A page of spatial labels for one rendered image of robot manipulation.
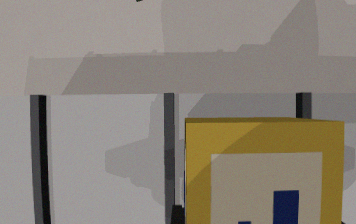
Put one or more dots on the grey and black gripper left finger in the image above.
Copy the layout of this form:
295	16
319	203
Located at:
177	216

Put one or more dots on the yellow carton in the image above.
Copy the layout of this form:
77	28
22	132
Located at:
263	170

